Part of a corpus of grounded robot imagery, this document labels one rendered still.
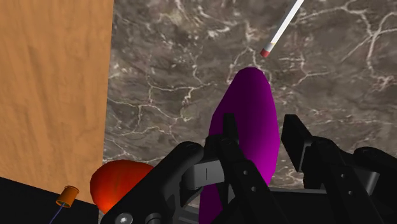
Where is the red round fruit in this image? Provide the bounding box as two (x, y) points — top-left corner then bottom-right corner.
(90, 159), (155, 214)

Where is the orange thread spool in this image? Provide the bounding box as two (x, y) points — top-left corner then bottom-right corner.
(55, 185), (80, 208)

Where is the purple oval object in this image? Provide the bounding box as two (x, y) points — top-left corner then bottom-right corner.
(198, 67), (281, 224)

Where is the white pencil with red eraser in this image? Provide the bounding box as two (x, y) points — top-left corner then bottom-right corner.
(260, 0), (305, 59)

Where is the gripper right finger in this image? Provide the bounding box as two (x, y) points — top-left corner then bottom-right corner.
(281, 114), (397, 224)

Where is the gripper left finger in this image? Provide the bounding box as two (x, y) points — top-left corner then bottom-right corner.
(99, 113), (289, 224)

